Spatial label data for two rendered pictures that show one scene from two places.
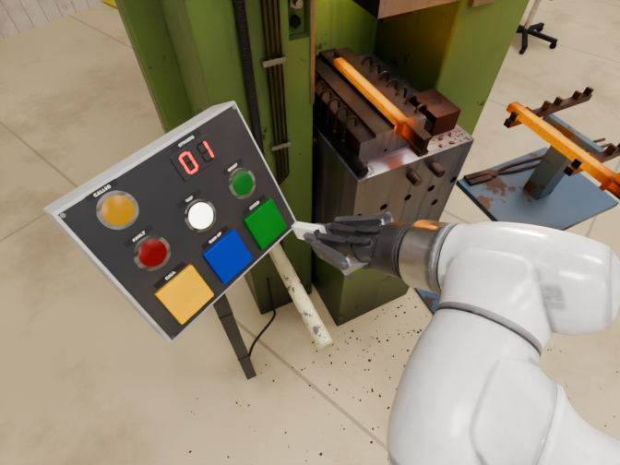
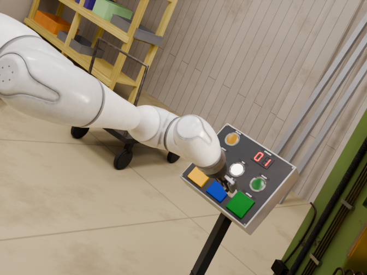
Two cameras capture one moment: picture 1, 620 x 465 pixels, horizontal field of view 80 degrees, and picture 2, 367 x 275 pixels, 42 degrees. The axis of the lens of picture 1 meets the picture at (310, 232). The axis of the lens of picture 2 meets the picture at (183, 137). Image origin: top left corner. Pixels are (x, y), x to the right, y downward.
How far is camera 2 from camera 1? 148 cm
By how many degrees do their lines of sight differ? 76
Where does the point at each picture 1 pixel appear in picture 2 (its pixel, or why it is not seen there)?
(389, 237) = not seen: hidden behind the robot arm
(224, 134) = (278, 167)
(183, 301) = (197, 172)
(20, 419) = (137, 265)
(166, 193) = (243, 153)
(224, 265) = (215, 186)
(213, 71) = (327, 185)
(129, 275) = not seen: hidden behind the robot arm
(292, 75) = (350, 224)
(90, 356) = not seen: outside the picture
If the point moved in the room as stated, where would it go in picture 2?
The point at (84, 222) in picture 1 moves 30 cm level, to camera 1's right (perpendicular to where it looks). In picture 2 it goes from (225, 131) to (226, 154)
